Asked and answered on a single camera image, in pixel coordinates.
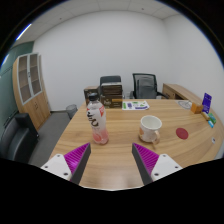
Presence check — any white patterned ceramic mug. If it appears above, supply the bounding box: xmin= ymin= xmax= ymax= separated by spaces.
xmin=138 ymin=115 xmax=163 ymax=145

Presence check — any white printed leaflet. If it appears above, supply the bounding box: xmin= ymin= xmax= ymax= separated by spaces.
xmin=121 ymin=99 xmax=150 ymax=111

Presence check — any small dark brown box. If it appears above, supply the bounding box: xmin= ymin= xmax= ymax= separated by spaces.
xmin=83 ymin=85 xmax=101 ymax=107

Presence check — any green flat box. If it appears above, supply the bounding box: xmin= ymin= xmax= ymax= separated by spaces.
xmin=207 ymin=113 xmax=218 ymax=125

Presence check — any wooden glass-door shelf cabinet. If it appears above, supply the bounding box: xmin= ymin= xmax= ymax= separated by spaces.
xmin=12 ymin=52 xmax=52 ymax=131

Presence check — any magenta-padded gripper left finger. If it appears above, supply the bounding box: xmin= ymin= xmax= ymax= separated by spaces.
xmin=40 ymin=142 xmax=92 ymax=185

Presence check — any clear pink drink bottle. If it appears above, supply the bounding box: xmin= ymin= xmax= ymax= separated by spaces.
xmin=85 ymin=92 xmax=110 ymax=145

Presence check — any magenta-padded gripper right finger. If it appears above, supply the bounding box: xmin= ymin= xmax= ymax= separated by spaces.
xmin=131 ymin=142 xmax=184 ymax=186

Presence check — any tan cardboard carton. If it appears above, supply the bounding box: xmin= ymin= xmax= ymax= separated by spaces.
xmin=99 ymin=94 xmax=124 ymax=109

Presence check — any grey waste bin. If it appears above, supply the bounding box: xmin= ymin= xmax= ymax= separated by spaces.
xmin=65 ymin=104 xmax=79 ymax=120

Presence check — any small tan box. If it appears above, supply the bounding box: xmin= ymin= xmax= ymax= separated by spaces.
xmin=200 ymin=111 xmax=211 ymax=121

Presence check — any purple standing box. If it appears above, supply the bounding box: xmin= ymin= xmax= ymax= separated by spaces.
xmin=201 ymin=92 xmax=213 ymax=115

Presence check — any black mesh office chair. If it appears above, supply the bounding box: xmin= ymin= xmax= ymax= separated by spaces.
xmin=129 ymin=72 xmax=170 ymax=100

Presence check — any wooden side desk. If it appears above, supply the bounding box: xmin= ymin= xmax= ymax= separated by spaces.
xmin=161 ymin=83 xmax=204 ymax=104

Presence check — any flat round red coaster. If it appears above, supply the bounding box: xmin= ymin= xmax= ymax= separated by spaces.
xmin=175 ymin=127 xmax=190 ymax=140

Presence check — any dark brown carton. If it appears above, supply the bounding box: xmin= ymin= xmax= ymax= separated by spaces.
xmin=100 ymin=82 xmax=123 ymax=97

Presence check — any black leather armchair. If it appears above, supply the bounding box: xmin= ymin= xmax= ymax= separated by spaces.
xmin=0 ymin=112 xmax=40 ymax=164

